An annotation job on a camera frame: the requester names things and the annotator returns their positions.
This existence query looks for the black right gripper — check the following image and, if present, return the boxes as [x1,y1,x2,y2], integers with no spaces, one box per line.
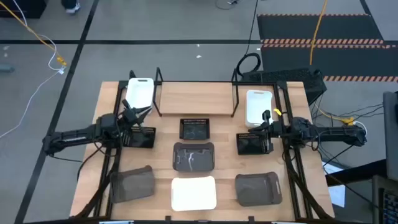
[248,110,284,153]

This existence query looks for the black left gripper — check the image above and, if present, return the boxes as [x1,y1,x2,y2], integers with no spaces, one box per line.
[121,99,153,133]

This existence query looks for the black slotted plastic basket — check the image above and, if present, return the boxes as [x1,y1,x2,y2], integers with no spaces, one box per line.
[123,126,157,149]
[236,132,274,156]
[179,118,211,141]

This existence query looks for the white plastic basket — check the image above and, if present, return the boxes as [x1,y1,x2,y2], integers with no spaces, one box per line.
[124,77,155,111]
[170,175,218,212]
[245,90,274,128]

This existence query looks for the grey plastic basket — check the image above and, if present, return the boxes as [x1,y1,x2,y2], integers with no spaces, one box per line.
[234,171,283,207]
[172,142,216,172]
[109,165,155,203]

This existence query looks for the wooden shelf with black legs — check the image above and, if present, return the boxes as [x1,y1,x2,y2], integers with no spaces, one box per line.
[154,67,240,118]

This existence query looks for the black mat with hazard stripes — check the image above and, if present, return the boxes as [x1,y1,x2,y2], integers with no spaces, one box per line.
[260,43,398,83]
[256,13,386,45]

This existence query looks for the white paper sheet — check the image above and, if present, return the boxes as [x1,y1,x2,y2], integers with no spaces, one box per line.
[322,161,346,208]

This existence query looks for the person's shoe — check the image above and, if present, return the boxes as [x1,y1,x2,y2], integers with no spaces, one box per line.
[61,0,81,15]

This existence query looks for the grey cabinet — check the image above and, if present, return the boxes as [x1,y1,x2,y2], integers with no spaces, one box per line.
[382,91,398,182]

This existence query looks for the dark keyboard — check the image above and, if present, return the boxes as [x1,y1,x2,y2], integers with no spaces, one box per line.
[382,192,398,224]

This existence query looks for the black furniture block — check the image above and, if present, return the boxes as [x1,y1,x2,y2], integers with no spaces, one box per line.
[0,0,48,19]

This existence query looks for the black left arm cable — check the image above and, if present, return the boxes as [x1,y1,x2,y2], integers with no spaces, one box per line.
[49,139,123,182]

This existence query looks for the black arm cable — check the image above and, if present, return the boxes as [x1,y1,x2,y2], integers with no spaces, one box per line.
[310,141,357,169]
[49,139,123,182]

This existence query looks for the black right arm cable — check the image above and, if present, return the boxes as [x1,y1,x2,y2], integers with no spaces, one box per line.
[310,141,357,169]

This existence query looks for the yellow cable with connector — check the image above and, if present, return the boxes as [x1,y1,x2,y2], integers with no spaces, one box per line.
[313,102,356,126]

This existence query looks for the white cable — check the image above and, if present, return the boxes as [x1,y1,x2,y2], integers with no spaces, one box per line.
[0,0,65,139]

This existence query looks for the black looped cable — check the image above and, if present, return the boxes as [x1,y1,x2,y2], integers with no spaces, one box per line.
[235,0,262,77]

